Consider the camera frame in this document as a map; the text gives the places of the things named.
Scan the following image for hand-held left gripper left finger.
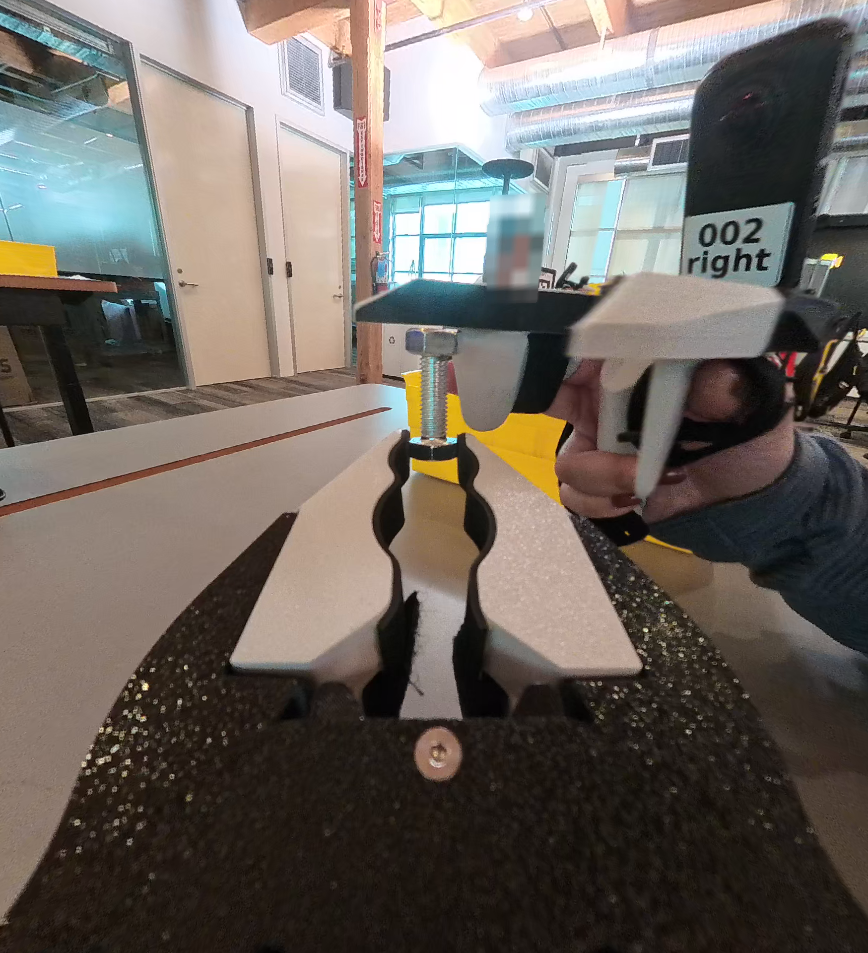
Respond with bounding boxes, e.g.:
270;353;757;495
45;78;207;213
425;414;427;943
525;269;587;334
229;430;421;717

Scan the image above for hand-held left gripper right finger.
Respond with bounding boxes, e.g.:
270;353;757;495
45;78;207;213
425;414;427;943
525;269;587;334
452;432;645;717

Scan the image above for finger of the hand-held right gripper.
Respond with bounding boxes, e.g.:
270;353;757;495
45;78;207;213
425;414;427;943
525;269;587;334
354;280;615;434

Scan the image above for steel hex bolt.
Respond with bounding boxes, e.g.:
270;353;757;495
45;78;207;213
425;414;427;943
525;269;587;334
404;328;462;446

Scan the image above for steel hex nut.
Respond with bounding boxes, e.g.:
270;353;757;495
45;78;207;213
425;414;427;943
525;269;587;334
402;438;467;464

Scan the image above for person's right forearm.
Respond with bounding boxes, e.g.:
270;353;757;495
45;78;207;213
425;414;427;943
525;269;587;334
648;430;868;675

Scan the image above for person's right hand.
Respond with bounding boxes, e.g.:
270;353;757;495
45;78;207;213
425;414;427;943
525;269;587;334
549;356;801;524

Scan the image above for black round ceiling fixture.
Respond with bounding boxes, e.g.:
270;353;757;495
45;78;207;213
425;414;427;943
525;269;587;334
481;157;536;199

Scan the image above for yellow plastic bin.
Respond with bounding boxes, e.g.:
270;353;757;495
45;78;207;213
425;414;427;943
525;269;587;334
401;368;697;557

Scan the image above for black display board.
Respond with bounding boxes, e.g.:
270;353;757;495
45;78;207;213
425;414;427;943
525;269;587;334
804;214;868;334

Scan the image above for white door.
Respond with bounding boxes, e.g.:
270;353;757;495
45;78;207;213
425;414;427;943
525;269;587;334
276;118;351;375
138;58;274;390

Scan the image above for silver ceiling ducts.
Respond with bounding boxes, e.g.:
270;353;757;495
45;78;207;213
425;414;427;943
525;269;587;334
477;26;868;153

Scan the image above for wooden side table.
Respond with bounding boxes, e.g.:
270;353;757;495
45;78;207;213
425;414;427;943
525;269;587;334
0;271;119;449

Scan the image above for stack of yellow boxes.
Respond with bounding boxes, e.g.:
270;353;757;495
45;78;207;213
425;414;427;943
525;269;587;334
0;236;60;278

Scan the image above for wooden support post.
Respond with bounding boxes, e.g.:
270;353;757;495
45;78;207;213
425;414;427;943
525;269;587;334
348;0;388;386

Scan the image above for black wall speaker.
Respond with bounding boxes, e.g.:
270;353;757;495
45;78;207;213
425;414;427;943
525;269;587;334
331;60;392;122

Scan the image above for wall air vent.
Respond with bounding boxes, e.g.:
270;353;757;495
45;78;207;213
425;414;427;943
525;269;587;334
278;33;327;117

